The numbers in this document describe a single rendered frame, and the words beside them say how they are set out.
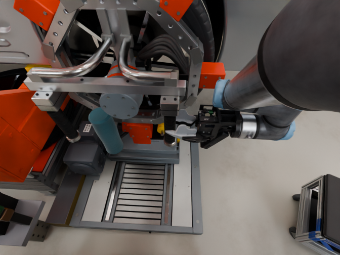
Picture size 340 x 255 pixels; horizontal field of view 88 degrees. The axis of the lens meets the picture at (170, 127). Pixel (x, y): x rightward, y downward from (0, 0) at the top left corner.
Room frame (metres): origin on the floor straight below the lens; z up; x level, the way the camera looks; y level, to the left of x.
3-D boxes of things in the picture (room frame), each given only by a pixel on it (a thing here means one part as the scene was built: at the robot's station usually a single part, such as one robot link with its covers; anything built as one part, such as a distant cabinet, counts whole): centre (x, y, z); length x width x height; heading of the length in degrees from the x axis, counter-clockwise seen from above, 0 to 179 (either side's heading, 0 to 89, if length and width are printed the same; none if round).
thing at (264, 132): (0.32, -0.30, 0.85); 0.11 x 0.08 x 0.09; 87
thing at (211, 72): (0.57, -0.16, 0.85); 0.09 x 0.08 x 0.07; 87
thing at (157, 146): (0.75, 0.15, 0.32); 0.40 x 0.30 x 0.28; 87
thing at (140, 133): (0.61, 0.16, 0.48); 0.16 x 0.12 x 0.17; 177
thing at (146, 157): (0.75, 0.17, 0.13); 0.50 x 0.36 x 0.10; 87
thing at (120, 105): (0.50, 0.16, 0.85); 0.21 x 0.14 x 0.14; 177
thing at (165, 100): (0.36, 0.00, 0.93); 0.09 x 0.05 x 0.05; 177
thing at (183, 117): (0.36, -0.04, 0.85); 0.09 x 0.03 x 0.06; 78
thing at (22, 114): (0.69, 0.69, 0.69); 0.52 x 0.17 x 0.35; 177
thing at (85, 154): (0.62, 0.49, 0.26); 0.42 x 0.18 x 0.35; 177
